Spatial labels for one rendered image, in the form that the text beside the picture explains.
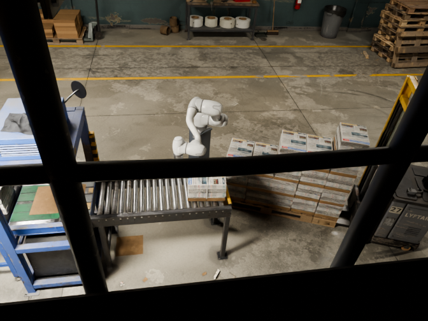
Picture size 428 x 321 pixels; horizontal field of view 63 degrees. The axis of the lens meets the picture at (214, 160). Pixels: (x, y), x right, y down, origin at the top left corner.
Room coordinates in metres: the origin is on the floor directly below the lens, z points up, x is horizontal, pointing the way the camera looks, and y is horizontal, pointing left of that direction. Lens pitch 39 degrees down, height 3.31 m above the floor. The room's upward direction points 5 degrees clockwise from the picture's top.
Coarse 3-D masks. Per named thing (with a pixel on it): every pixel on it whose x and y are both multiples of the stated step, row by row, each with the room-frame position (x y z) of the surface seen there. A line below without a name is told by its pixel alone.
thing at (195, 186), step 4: (188, 180) 2.43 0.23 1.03; (192, 180) 2.44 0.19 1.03; (196, 180) 2.44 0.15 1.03; (200, 180) 2.45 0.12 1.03; (188, 184) 2.39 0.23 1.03; (192, 184) 2.39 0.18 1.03; (196, 184) 2.39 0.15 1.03; (200, 184) 2.40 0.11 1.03; (188, 188) 2.37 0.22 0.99; (192, 188) 2.38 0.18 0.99; (196, 188) 2.38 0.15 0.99; (200, 188) 2.39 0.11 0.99; (188, 192) 2.39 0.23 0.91; (192, 192) 2.38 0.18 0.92; (196, 192) 2.39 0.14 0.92; (200, 192) 2.39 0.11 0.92; (188, 196) 2.38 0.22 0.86; (192, 196) 2.38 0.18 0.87; (196, 196) 2.39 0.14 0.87; (200, 196) 2.39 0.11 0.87
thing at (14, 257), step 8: (0, 208) 1.80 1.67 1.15; (0, 216) 1.76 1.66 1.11; (0, 224) 1.73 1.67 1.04; (0, 232) 1.72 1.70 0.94; (8, 232) 1.76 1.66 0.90; (0, 240) 1.72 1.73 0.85; (8, 240) 1.73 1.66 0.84; (16, 240) 1.81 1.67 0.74; (8, 248) 1.72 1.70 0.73; (16, 256) 1.73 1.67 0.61; (16, 264) 1.72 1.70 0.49; (24, 264) 1.77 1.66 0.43; (24, 272) 1.73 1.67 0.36; (24, 280) 1.72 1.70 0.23; (32, 280) 1.77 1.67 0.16; (32, 288) 1.73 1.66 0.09
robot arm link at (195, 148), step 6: (192, 108) 2.82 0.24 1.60; (192, 114) 2.77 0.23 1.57; (186, 120) 2.70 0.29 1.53; (192, 120) 2.70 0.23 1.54; (192, 126) 2.61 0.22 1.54; (192, 132) 2.56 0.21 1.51; (198, 132) 2.54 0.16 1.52; (198, 138) 2.47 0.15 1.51; (192, 144) 2.37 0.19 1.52; (198, 144) 2.37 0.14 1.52; (186, 150) 2.33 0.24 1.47; (192, 150) 2.32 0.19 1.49; (198, 150) 2.32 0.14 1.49; (204, 150) 2.34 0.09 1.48
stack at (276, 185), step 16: (240, 144) 3.36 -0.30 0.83; (256, 144) 3.39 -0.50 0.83; (240, 176) 3.09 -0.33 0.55; (256, 176) 3.06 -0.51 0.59; (288, 176) 3.01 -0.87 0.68; (304, 176) 2.98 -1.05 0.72; (320, 176) 2.95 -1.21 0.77; (240, 192) 3.09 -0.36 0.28; (256, 192) 3.06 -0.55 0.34; (288, 192) 3.00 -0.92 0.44; (304, 192) 2.97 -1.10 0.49; (320, 192) 2.94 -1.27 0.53; (240, 208) 3.08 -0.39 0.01; (272, 208) 3.02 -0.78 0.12; (304, 208) 2.96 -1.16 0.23
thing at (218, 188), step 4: (224, 176) 2.53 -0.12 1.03; (212, 180) 2.46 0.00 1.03; (216, 180) 2.47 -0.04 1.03; (220, 180) 2.47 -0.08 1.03; (224, 180) 2.48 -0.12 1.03; (212, 184) 2.41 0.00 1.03; (216, 184) 2.41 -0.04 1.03; (220, 184) 2.42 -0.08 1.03; (224, 184) 2.42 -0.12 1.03; (212, 188) 2.40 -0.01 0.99; (216, 188) 2.41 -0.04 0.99; (220, 188) 2.41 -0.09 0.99; (224, 188) 2.42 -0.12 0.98; (212, 192) 2.40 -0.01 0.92; (216, 192) 2.41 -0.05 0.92; (220, 192) 2.41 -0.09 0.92; (224, 192) 2.42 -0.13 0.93; (212, 196) 2.41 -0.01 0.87; (216, 196) 2.41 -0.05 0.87; (220, 196) 2.42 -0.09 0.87; (224, 196) 2.42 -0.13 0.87
